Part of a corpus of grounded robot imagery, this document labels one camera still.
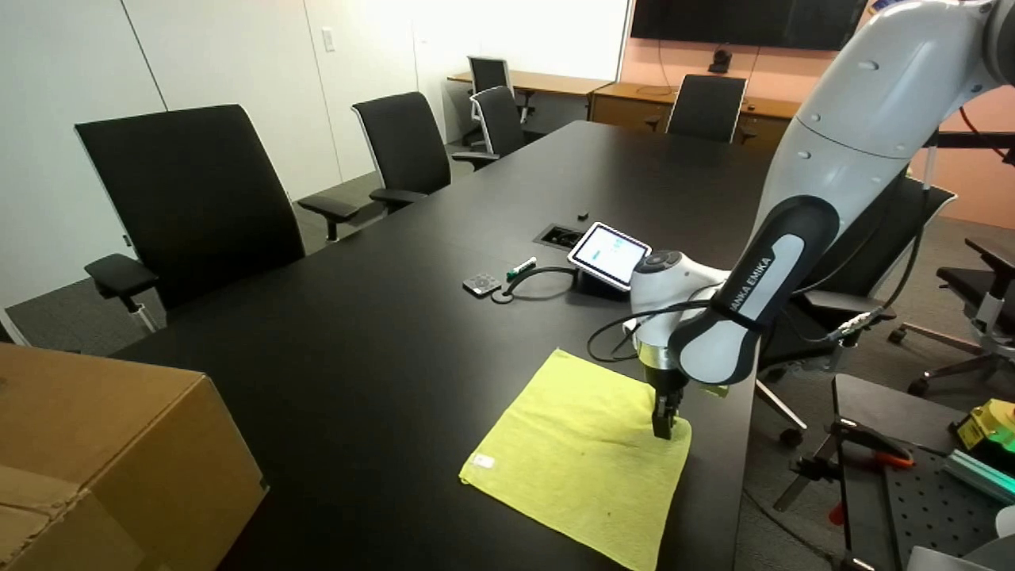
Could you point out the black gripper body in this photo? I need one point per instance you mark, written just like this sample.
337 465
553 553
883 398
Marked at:
666 387

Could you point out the yellow towel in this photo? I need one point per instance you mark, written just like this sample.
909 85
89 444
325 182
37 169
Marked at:
576 456

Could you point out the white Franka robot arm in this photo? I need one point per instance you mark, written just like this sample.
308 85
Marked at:
846 159

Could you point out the black tripod stand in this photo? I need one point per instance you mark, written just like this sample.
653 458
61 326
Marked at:
842 478

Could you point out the small black phone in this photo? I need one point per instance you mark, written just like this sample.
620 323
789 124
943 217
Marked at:
484 286

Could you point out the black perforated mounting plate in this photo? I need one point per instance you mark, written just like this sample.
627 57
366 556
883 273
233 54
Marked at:
939 517

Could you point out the wooden sideboard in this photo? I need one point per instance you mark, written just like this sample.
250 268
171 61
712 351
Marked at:
636 101

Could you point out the teal box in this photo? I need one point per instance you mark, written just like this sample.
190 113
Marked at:
985 478

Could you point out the yellow green box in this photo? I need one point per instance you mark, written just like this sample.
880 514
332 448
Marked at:
987 424

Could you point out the black webcam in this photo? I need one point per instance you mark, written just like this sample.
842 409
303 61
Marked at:
720 61

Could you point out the large black office chair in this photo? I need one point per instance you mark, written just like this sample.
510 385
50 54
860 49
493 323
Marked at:
194 200

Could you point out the brown cardboard box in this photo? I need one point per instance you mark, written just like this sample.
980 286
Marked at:
107 465

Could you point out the white tablet with black frame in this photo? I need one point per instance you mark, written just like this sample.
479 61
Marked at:
609 254

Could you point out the black wall television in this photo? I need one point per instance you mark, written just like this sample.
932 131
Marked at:
749 20

